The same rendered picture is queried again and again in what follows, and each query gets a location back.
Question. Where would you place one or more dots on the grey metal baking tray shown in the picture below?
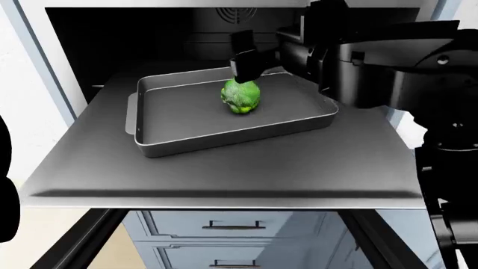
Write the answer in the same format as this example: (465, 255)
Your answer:
(231, 117)

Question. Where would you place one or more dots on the black built-in oven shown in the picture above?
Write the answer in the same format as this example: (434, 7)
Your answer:
(130, 36)

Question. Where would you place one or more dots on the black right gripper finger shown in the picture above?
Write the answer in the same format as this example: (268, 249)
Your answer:
(242, 40)
(250, 65)

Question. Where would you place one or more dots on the open oven door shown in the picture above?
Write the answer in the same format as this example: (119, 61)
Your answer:
(186, 173)

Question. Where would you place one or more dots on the round oven fan vent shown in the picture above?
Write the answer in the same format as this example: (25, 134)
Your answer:
(236, 14)

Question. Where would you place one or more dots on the blue-grey cabinet drawer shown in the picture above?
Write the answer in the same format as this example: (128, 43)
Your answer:
(186, 255)
(298, 224)

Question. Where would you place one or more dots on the green broccoli head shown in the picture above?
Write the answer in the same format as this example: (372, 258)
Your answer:
(242, 96)

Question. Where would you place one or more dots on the grey cabinet drawers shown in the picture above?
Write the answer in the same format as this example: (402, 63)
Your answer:
(89, 238)

